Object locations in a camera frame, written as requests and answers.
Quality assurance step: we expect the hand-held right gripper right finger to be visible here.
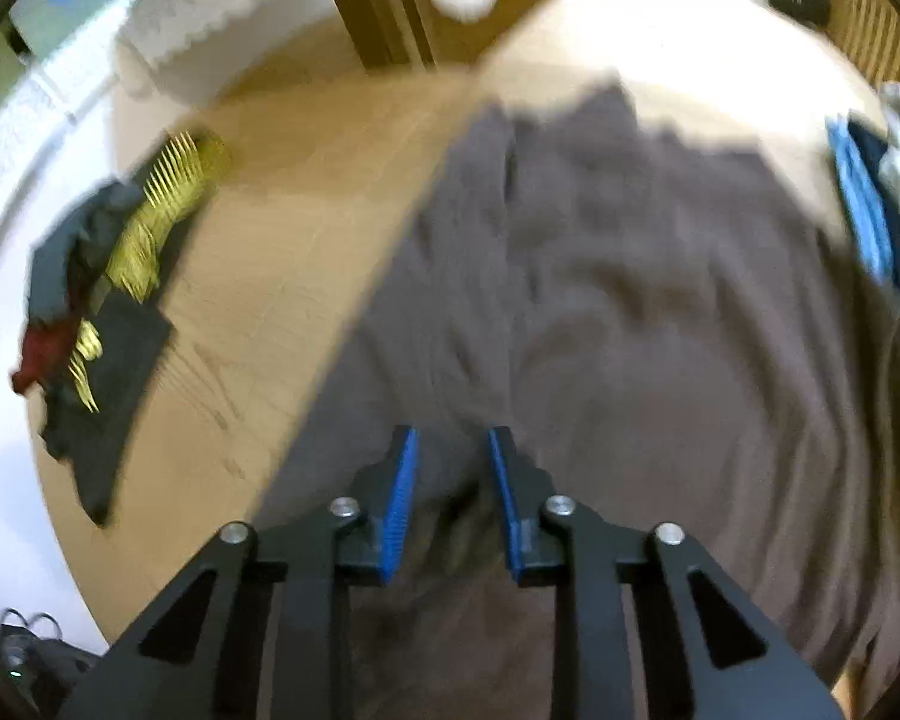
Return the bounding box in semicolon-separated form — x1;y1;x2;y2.
487;426;845;720

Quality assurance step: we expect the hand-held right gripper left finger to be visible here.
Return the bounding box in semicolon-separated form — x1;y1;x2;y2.
56;424;421;720

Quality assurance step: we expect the brown long-sleeve shirt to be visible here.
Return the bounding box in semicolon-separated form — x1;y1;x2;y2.
251;86;900;720

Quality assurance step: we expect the pile of dark unfolded clothes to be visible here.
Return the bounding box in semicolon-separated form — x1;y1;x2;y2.
31;181;147;316

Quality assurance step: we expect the black shirt with gold print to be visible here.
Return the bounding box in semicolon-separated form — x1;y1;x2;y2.
30;131;233;526

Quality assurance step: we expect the red garment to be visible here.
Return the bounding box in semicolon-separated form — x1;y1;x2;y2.
11;319;83;395

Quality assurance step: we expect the blue folded garment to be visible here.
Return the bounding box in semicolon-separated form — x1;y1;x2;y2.
827;116;900;301

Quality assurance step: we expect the white lace tablecloth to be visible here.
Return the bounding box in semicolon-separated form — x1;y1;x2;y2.
116;0;503;102

